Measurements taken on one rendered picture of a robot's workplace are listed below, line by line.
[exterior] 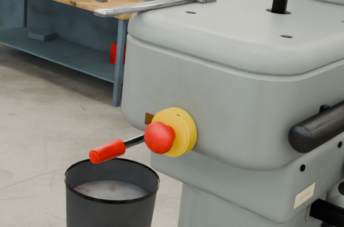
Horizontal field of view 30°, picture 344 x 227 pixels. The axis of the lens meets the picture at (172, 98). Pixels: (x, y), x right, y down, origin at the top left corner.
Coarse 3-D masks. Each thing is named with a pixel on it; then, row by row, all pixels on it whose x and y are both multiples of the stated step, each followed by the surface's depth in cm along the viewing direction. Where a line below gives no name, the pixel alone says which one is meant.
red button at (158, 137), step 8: (152, 128) 76; (160, 128) 76; (168, 128) 76; (144, 136) 78; (152, 136) 76; (160, 136) 76; (168, 136) 76; (152, 144) 77; (160, 144) 76; (168, 144) 76; (160, 152) 77
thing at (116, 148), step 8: (136, 136) 91; (104, 144) 86; (112, 144) 86; (120, 144) 87; (128, 144) 89; (136, 144) 90; (96, 152) 84; (104, 152) 85; (112, 152) 86; (120, 152) 87; (96, 160) 84; (104, 160) 85
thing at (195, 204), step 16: (192, 192) 98; (192, 208) 99; (208, 208) 97; (224, 208) 95; (240, 208) 94; (192, 224) 99; (208, 224) 97; (224, 224) 96; (240, 224) 94; (256, 224) 92; (272, 224) 92; (288, 224) 93; (304, 224) 98; (320, 224) 104
